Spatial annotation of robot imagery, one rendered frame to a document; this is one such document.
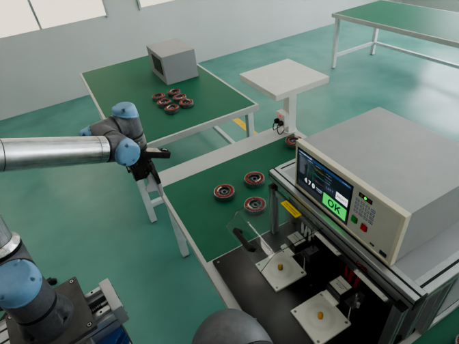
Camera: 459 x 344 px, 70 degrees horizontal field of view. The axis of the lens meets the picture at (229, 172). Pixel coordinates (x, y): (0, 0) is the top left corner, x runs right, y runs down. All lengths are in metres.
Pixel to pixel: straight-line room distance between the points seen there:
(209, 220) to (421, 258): 0.96
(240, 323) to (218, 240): 1.13
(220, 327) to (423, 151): 0.89
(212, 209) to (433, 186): 1.05
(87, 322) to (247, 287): 0.60
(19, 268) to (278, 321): 0.86
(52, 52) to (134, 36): 1.14
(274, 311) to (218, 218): 0.57
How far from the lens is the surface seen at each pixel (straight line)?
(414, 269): 1.10
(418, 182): 1.05
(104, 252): 2.78
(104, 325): 1.24
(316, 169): 1.12
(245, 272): 1.44
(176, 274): 2.44
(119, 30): 5.35
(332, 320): 1.33
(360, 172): 1.04
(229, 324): 0.47
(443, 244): 1.19
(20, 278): 1.05
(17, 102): 5.49
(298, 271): 1.42
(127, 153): 0.95
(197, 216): 1.70
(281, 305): 1.36
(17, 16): 5.20
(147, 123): 2.60
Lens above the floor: 1.95
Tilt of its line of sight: 38 degrees down
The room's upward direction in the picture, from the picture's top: 7 degrees counter-clockwise
